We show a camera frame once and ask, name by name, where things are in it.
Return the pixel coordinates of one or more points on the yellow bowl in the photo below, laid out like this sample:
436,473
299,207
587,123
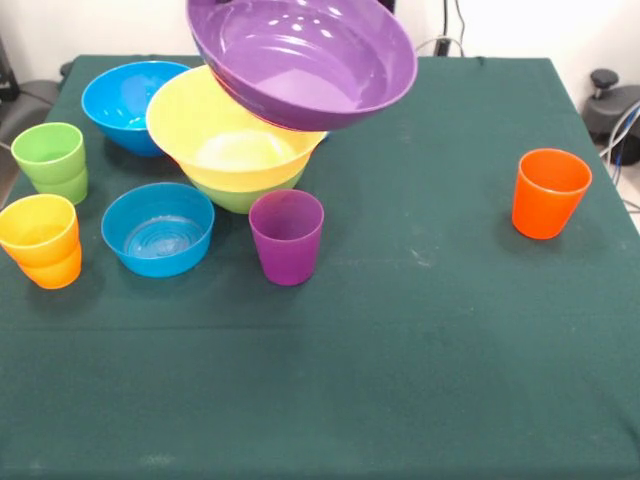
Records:
200,130

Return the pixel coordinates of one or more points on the purple bowl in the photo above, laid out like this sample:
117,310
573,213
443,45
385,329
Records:
300,65

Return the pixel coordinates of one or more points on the purple cup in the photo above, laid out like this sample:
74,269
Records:
287,255

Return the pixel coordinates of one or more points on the green bowl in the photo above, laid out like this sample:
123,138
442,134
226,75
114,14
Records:
240,197

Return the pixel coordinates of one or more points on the dark green table cloth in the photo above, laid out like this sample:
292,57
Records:
320,375

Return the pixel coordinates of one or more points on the small blue bowl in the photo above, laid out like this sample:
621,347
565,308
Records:
157,262

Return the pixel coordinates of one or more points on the black plug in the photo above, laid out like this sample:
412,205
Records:
441,46

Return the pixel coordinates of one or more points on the red-orange cup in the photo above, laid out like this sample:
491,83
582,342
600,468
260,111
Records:
547,210

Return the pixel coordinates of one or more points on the large blue bowl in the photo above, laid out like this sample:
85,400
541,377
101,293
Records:
115,110

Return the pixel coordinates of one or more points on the green cup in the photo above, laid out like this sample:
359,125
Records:
47,165
67,192

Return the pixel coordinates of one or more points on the orange cup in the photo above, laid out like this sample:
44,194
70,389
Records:
52,277

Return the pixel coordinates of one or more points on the yellow cup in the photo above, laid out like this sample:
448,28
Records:
37,247

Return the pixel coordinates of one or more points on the black table clamp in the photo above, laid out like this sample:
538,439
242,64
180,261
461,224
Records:
65,69

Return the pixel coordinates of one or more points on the black stand with knob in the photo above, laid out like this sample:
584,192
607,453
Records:
605,80

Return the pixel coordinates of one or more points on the dark equipment box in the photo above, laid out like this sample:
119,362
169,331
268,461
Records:
6,75

